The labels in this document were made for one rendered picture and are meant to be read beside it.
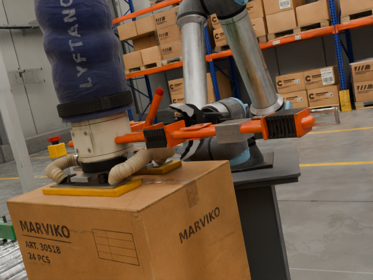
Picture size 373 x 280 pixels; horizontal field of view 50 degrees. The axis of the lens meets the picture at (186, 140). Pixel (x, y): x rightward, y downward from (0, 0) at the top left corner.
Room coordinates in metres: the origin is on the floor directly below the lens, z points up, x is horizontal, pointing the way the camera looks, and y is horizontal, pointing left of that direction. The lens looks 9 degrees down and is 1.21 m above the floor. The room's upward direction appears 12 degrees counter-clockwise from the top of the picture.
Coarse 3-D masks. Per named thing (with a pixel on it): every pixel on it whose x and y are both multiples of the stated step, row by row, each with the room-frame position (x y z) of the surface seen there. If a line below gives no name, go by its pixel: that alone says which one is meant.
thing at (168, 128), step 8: (144, 128) 1.07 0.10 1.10; (152, 128) 1.09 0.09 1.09; (160, 128) 1.02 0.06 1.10; (168, 128) 1.03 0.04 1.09; (176, 128) 1.05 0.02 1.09; (144, 136) 1.06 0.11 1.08; (152, 136) 1.05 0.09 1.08; (160, 136) 1.03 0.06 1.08; (168, 136) 1.02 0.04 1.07; (152, 144) 1.04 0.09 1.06; (160, 144) 1.03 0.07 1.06; (168, 144) 1.02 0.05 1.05; (176, 144) 1.04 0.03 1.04
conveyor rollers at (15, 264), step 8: (0, 240) 2.18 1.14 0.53; (8, 240) 2.12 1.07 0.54; (16, 240) 2.07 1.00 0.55; (0, 248) 2.00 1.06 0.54; (8, 248) 1.95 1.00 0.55; (16, 248) 1.97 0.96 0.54; (0, 256) 1.90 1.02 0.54; (8, 256) 1.85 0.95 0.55; (16, 256) 1.86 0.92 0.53; (0, 264) 1.80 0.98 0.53; (8, 264) 1.75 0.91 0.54; (16, 264) 1.76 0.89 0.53; (0, 272) 1.70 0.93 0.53; (8, 272) 1.65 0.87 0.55; (16, 272) 1.67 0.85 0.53; (24, 272) 1.62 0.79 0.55
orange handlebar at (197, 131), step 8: (256, 120) 0.93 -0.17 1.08; (304, 120) 0.82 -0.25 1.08; (312, 120) 0.82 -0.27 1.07; (136, 128) 1.39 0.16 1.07; (184, 128) 1.05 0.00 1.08; (192, 128) 0.98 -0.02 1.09; (200, 128) 0.98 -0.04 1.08; (208, 128) 0.96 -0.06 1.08; (240, 128) 0.90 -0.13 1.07; (248, 128) 0.89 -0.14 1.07; (256, 128) 0.87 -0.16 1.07; (120, 136) 1.15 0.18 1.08; (128, 136) 1.13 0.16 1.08; (136, 136) 1.11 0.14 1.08; (176, 136) 1.02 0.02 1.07; (184, 136) 1.00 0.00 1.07; (192, 136) 0.99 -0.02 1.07; (200, 136) 0.97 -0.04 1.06; (208, 136) 0.96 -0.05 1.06; (72, 144) 1.28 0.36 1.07
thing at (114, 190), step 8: (72, 176) 1.19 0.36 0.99; (104, 176) 1.10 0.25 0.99; (56, 184) 1.22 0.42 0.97; (64, 184) 1.19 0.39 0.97; (72, 184) 1.17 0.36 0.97; (80, 184) 1.15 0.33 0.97; (88, 184) 1.13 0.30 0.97; (96, 184) 1.11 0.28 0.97; (104, 184) 1.09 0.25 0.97; (112, 184) 1.07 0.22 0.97; (120, 184) 1.06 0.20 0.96; (128, 184) 1.05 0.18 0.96; (136, 184) 1.07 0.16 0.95; (48, 192) 1.20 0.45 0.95; (56, 192) 1.18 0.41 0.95; (64, 192) 1.15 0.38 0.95; (72, 192) 1.13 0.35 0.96; (80, 192) 1.10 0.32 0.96; (88, 192) 1.08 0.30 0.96; (96, 192) 1.06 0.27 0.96; (104, 192) 1.04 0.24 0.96; (112, 192) 1.02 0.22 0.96; (120, 192) 1.02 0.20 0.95
